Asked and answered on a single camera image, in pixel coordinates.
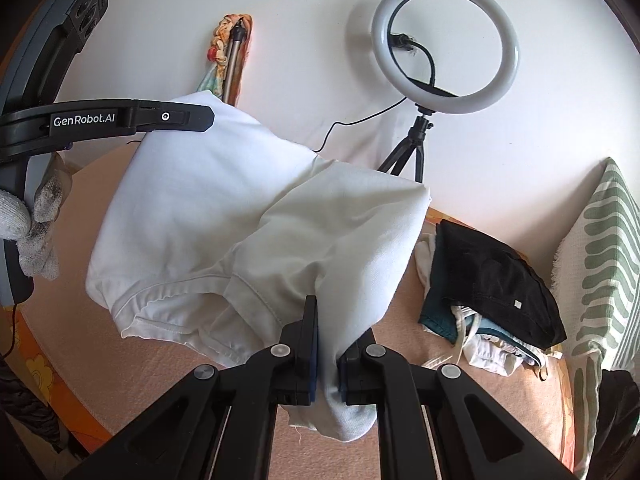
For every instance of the white t-shirt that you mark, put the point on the white t-shirt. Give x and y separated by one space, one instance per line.
200 200

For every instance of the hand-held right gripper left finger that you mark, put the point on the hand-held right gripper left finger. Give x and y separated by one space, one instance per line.
312 345

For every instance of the teal folded garment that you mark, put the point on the teal folded garment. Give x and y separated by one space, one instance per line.
435 305

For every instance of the black folded garment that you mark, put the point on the black folded garment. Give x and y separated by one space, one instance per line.
490 275

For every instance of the black puffy garment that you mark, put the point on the black puffy garment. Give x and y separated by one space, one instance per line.
617 410

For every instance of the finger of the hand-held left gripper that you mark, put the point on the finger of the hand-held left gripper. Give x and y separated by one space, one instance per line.
175 116

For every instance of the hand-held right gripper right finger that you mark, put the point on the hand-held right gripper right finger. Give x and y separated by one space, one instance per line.
357 375

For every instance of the person's left hand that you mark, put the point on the person's left hand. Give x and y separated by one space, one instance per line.
50 195

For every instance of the pile of folded clothes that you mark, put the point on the pile of folded clothes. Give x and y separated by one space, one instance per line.
487 360

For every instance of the green striped white pillow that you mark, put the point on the green striped white pillow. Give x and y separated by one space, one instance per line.
600 260

